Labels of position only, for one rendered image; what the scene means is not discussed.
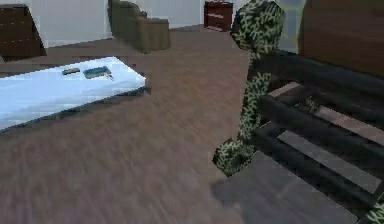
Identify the dark brown cupboard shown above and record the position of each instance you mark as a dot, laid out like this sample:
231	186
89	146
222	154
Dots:
18	31

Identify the reddish brown shelf unit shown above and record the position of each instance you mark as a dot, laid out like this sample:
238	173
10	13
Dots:
218	15

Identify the teal flat box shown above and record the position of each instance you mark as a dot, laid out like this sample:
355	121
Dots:
96	72

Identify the green leaf-patterned lamp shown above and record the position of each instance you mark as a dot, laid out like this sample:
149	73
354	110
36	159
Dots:
255	40

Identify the pale blue low table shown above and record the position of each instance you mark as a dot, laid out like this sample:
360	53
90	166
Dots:
50	93

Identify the brown wooden cabinet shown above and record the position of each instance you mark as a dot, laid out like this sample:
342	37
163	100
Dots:
343	33

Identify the small dark remote control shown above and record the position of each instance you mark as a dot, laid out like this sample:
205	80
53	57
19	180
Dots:
70	71

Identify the black slatted shelf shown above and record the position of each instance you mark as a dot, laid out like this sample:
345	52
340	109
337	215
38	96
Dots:
320	133

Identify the olive green armchair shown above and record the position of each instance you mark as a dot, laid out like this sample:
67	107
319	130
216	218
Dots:
140	28

